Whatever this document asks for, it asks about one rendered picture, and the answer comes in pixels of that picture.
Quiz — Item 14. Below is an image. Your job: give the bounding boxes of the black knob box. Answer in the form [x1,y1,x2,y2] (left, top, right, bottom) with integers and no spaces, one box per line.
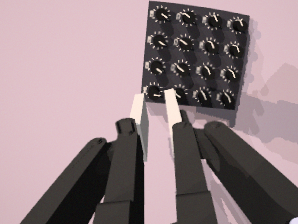
[141,1,250,110]

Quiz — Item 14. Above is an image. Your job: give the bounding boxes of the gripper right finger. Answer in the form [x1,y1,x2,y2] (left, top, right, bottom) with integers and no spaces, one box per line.
[164,89,298,224]

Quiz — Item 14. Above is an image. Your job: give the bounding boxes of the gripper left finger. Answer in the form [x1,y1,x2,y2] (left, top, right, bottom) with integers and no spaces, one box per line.
[20,93,149,224]

